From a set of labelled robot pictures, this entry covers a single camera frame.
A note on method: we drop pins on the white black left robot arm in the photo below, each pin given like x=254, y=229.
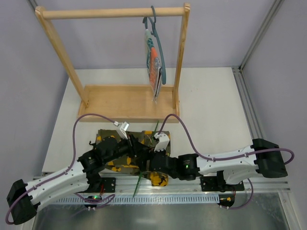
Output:
x=83, y=175

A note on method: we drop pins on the colourful printed cloth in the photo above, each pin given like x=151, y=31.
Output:
x=153, y=65

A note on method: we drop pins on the green clothes hanger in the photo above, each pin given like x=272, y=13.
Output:
x=140, y=175

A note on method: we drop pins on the camouflage yellow green trousers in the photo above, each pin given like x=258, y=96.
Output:
x=126, y=164

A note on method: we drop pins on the wooden clothes rack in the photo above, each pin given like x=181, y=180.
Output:
x=123, y=102

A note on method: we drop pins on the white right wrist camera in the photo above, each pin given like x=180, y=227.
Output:
x=162, y=142

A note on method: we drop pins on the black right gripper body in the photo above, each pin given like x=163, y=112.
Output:
x=151, y=155

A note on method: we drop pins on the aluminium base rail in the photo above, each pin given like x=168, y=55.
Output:
x=126, y=183

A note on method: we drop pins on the aluminium corner frame profile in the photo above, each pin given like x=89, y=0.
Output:
x=253, y=122

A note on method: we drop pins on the slotted grey cable duct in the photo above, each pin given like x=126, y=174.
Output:
x=163, y=199

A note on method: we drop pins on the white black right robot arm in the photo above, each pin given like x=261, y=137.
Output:
x=262, y=158

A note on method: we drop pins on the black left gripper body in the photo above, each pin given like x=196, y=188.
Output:
x=132, y=144

